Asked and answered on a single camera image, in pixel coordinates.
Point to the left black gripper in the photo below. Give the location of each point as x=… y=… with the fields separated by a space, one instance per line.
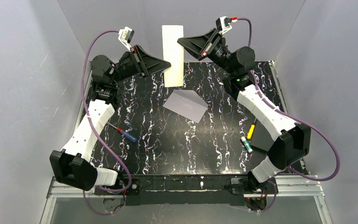
x=138 y=60

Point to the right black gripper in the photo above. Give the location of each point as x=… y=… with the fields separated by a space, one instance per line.
x=210 y=45

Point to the tan bordered letter paper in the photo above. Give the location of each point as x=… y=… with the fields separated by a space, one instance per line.
x=173 y=53

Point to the lavender paper envelope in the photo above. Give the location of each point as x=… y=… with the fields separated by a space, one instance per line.
x=186 y=103

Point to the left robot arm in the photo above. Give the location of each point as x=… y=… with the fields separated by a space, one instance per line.
x=71 y=165

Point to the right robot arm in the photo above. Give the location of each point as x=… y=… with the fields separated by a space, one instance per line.
x=291 y=138

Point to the blue red screwdriver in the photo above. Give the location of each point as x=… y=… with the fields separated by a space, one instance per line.
x=125 y=134

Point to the yellow black screwdriver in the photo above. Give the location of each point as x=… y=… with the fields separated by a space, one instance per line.
x=251 y=130

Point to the white green glue stick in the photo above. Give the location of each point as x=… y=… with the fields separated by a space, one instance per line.
x=246 y=144

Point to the black square pad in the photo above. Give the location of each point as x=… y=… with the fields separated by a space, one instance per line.
x=261 y=140

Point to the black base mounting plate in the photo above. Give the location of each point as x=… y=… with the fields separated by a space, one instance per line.
x=194 y=189

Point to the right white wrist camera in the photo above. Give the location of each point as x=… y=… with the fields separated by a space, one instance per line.
x=224 y=24

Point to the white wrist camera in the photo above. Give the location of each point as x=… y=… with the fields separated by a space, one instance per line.
x=224 y=24
x=125 y=36

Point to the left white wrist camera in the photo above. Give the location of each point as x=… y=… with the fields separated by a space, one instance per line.
x=125 y=36

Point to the aluminium frame rail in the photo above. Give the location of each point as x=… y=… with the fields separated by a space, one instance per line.
x=296 y=201

